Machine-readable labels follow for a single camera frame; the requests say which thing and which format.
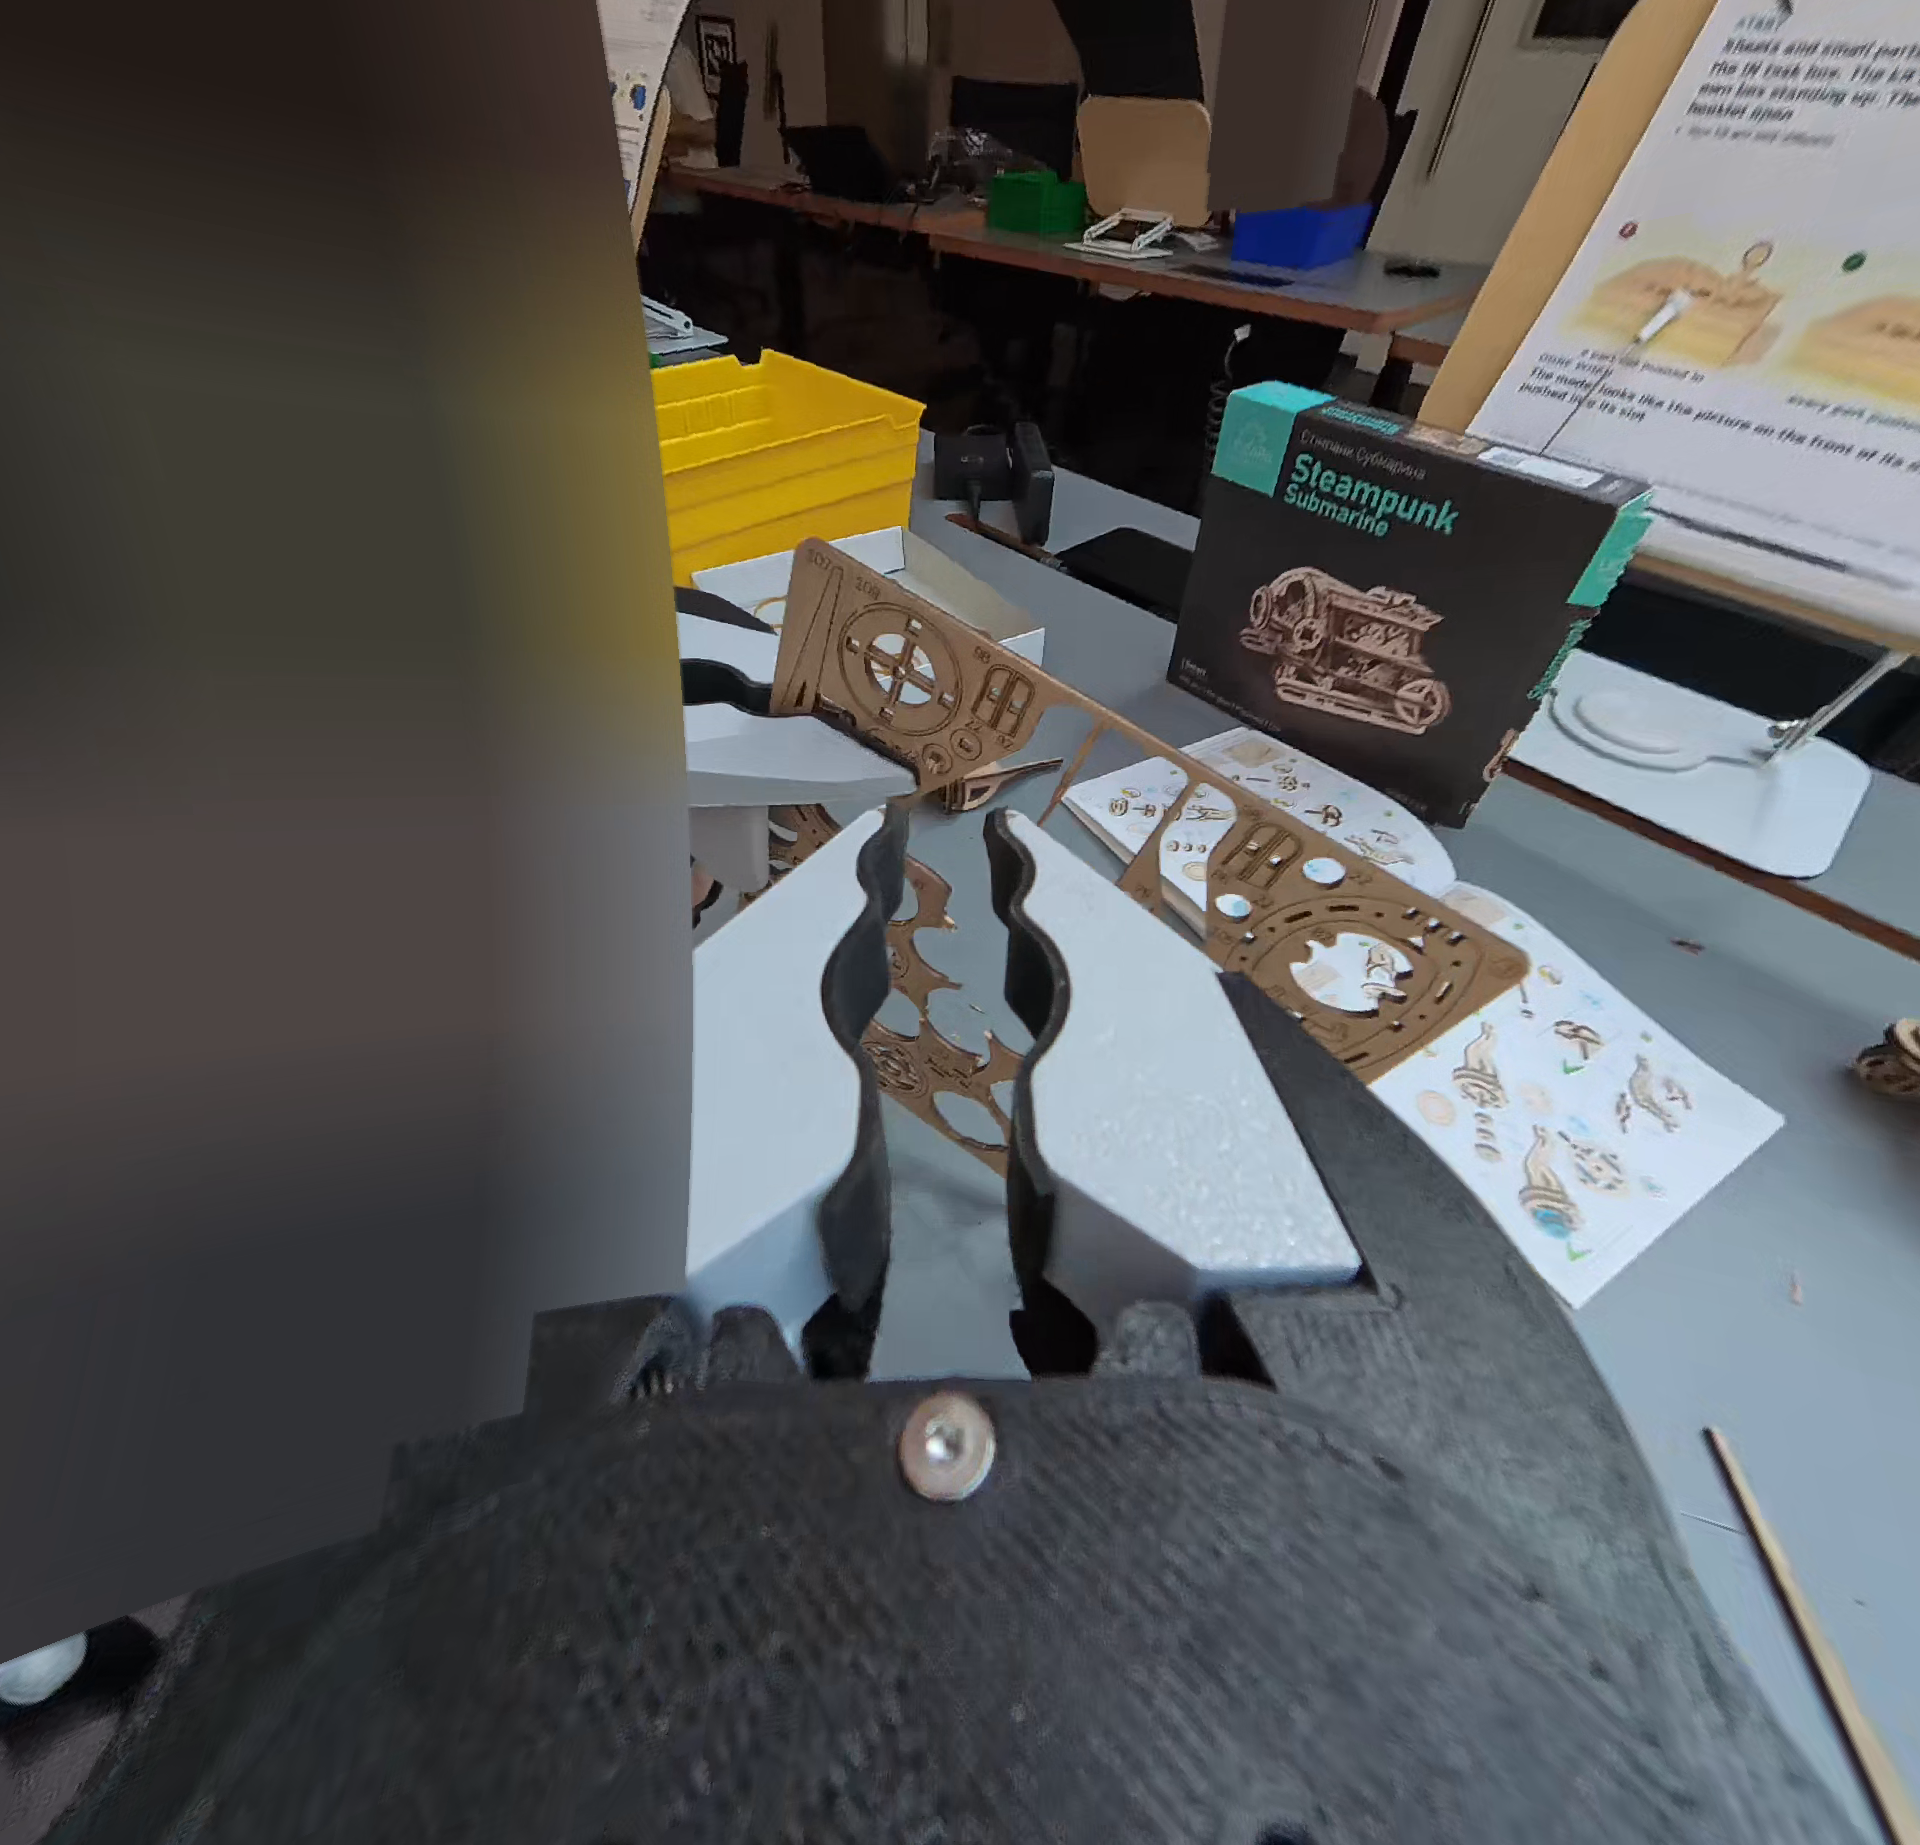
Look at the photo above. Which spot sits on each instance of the grey background table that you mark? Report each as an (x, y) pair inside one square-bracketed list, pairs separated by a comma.
[(1320, 292)]

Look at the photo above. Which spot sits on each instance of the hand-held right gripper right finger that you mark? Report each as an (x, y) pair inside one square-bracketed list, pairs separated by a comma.
[(1186, 1125)]

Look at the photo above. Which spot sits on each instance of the yellow plastic bin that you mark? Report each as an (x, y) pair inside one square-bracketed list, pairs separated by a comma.
[(780, 450)]

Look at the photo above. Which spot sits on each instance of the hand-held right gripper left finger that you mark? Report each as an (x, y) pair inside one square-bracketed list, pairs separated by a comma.
[(766, 1125)]

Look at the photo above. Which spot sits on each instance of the black flat pad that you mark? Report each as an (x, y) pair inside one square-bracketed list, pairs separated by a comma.
[(1125, 570)]

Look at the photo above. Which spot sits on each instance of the small wooden gear assembly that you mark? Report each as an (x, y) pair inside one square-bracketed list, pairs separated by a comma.
[(990, 787)]

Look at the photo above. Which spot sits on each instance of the black box device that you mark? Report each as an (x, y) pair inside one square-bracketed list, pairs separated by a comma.
[(1020, 465)]

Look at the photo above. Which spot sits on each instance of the plywood parts sheet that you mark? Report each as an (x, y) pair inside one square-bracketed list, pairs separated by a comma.
[(802, 631)]

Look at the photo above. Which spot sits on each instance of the wooden vehicle model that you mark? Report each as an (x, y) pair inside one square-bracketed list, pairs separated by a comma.
[(1892, 1056)]

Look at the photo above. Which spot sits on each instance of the dark model kit box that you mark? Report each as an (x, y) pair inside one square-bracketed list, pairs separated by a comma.
[(1350, 675)]

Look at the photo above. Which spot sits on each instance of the instruction booklet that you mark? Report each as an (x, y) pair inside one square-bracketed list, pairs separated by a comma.
[(1621, 1170)]

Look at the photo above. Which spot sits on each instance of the blue bin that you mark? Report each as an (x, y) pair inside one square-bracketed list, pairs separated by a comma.
[(1297, 236)]

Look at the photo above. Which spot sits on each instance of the green bin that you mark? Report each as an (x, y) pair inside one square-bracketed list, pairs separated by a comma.
[(1036, 206)]

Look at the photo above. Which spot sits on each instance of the wooden stick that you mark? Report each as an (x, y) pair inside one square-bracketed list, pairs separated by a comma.
[(1801, 1620)]

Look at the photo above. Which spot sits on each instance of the white cardboard box tray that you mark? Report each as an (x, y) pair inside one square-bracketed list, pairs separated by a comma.
[(735, 580)]

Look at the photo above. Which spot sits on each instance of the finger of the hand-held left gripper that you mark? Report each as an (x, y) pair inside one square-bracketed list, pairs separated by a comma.
[(780, 766), (720, 632)]

